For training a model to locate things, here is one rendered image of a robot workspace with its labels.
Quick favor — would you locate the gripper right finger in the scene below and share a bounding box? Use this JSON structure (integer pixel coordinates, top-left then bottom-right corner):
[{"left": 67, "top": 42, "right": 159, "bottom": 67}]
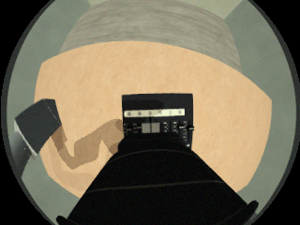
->
[{"left": 150, "top": 117, "right": 160, "bottom": 133}]

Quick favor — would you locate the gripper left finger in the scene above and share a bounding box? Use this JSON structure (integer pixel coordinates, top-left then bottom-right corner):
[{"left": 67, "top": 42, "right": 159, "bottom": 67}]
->
[{"left": 142, "top": 117, "right": 151, "bottom": 133}]

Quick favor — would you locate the black lighting desk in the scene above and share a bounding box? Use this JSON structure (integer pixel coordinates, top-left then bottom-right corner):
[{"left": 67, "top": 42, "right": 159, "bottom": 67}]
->
[{"left": 122, "top": 93, "right": 194, "bottom": 149}]

